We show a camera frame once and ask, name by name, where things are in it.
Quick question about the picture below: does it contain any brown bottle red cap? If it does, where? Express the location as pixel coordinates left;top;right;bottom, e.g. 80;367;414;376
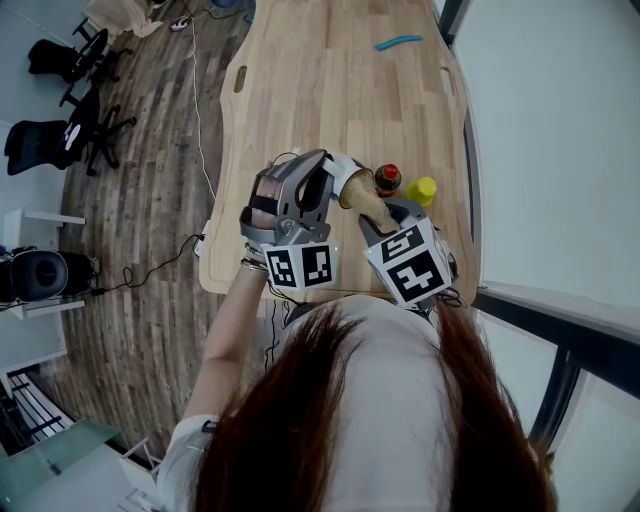
372;163;403;199

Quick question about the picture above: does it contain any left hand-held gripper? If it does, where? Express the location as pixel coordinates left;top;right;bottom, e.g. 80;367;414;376
238;149;351;292

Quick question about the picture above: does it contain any clear glass bowl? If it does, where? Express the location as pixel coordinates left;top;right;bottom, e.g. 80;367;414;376
271;147;306;171

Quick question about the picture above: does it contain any beige cloth-covered table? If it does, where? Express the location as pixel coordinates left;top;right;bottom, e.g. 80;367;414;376
82;0;164;39

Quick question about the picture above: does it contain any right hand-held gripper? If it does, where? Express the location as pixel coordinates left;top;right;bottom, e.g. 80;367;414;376
357;198;457;314

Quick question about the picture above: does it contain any person's white shirt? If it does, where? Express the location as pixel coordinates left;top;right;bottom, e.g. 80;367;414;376
157;294;454;512

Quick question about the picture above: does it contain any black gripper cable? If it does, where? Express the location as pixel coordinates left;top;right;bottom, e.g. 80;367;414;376
434;249;469;309
262;279;306;374

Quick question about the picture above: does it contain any beige sponge cloth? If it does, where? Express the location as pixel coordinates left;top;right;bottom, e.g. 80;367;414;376
342;172;401;236

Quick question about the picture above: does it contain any white floor cable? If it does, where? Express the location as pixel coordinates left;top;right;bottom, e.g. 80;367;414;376
187;22;219;201

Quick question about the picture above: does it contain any yellow-green bottle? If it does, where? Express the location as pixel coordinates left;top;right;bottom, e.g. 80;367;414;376
405;176;439;207

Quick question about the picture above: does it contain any black floor cable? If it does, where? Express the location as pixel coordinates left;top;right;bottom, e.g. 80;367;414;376
89;232;206;301

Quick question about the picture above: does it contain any frosted glass desk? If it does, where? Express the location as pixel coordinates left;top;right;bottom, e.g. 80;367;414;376
0;418;124;512

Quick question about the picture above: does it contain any black window frame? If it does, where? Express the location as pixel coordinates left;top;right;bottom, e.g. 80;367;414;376
437;0;640;469

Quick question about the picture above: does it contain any black office chair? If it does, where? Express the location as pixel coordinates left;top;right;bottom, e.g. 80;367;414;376
4;89;137;177
27;17;134;109

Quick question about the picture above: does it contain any white shelf unit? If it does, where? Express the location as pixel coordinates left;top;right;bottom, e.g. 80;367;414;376
0;208;87;321

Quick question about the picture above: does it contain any white enamel mug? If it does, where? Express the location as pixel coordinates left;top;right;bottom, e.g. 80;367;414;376
327;153;375;210

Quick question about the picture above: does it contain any person's left forearm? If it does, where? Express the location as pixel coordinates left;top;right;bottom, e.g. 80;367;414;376
182;259;269;426

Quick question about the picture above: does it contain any black slatted rack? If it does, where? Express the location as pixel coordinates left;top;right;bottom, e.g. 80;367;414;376
0;372;71;454

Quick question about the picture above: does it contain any white power adapter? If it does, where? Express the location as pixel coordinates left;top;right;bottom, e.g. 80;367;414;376
193;219;214;259

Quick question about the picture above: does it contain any person's left hand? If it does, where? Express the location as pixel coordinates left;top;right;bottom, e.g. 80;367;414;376
251;177;284;230

